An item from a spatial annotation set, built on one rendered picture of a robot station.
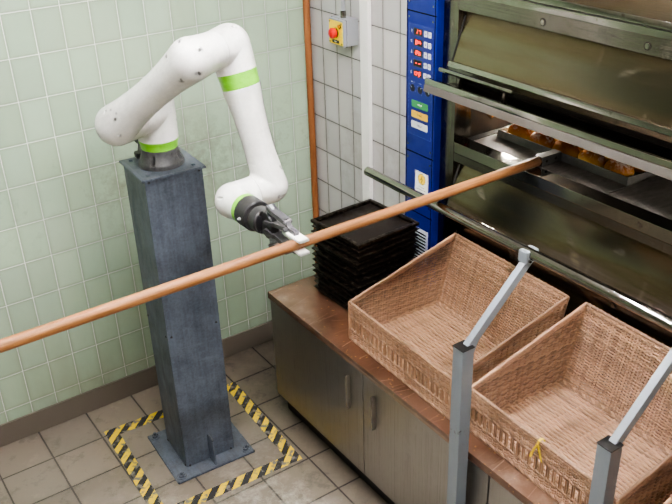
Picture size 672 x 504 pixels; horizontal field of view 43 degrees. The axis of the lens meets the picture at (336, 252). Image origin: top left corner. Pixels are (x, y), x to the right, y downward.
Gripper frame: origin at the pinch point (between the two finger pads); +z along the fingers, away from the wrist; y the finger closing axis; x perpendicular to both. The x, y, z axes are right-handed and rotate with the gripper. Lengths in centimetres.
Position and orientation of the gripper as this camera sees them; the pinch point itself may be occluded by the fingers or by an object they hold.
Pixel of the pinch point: (297, 243)
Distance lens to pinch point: 225.8
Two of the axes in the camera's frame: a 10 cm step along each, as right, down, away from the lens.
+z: 5.8, 3.7, -7.2
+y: 0.3, 8.8, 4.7
